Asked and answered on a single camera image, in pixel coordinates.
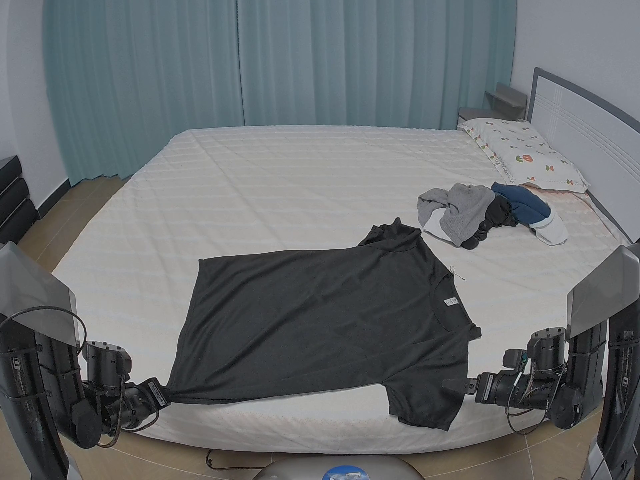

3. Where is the blue-green curtain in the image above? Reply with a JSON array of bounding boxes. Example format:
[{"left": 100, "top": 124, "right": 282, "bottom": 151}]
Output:
[
  {"left": 236, "top": 0, "right": 517, "bottom": 132},
  {"left": 42, "top": 0, "right": 245, "bottom": 187}
]

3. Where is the dark blue garment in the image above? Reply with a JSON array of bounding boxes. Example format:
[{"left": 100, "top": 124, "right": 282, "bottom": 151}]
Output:
[{"left": 490, "top": 181, "right": 552, "bottom": 227}]

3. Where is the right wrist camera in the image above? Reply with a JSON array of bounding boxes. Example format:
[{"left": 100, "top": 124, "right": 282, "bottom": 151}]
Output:
[{"left": 502, "top": 348, "right": 530, "bottom": 372}]

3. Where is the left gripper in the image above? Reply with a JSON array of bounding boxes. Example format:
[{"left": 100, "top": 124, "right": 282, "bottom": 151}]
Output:
[{"left": 120, "top": 376, "right": 172, "bottom": 427}]

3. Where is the black T-shirt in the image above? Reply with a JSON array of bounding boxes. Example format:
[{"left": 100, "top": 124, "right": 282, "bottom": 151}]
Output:
[{"left": 163, "top": 217, "right": 484, "bottom": 433}]

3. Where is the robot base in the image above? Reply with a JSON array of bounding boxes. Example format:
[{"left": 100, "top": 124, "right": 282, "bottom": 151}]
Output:
[{"left": 252, "top": 456, "right": 422, "bottom": 480}]

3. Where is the white printed pillow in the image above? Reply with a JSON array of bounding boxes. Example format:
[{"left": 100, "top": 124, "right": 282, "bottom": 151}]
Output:
[{"left": 456, "top": 116, "right": 591, "bottom": 194}]

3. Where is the white garment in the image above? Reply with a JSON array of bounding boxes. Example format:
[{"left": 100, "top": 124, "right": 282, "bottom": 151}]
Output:
[
  {"left": 527, "top": 210, "right": 570, "bottom": 247},
  {"left": 422, "top": 206, "right": 464, "bottom": 245}
]

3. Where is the bed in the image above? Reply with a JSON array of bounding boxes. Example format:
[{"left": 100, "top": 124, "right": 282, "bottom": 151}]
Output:
[{"left": 50, "top": 66, "right": 640, "bottom": 457}]

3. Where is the black cable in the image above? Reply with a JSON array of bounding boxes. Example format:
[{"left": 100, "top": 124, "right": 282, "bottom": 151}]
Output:
[
  {"left": 99, "top": 408, "right": 162, "bottom": 446},
  {"left": 205, "top": 447, "right": 267, "bottom": 471},
  {"left": 0, "top": 306, "right": 84, "bottom": 357},
  {"left": 504, "top": 393, "right": 552, "bottom": 435}
]

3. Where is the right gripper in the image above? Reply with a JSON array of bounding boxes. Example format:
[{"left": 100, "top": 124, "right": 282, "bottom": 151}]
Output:
[{"left": 474, "top": 370, "right": 530, "bottom": 405}]

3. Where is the grey bedside table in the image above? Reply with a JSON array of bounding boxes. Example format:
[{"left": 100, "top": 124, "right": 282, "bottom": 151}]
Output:
[{"left": 457, "top": 81, "right": 529, "bottom": 129}]

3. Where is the black garment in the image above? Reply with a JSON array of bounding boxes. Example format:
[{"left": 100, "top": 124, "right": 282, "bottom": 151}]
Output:
[{"left": 459, "top": 195, "right": 521, "bottom": 252}]

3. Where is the grey knitted garment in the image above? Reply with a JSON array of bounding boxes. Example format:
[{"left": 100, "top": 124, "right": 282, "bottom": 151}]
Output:
[{"left": 417, "top": 182, "right": 496, "bottom": 249}]

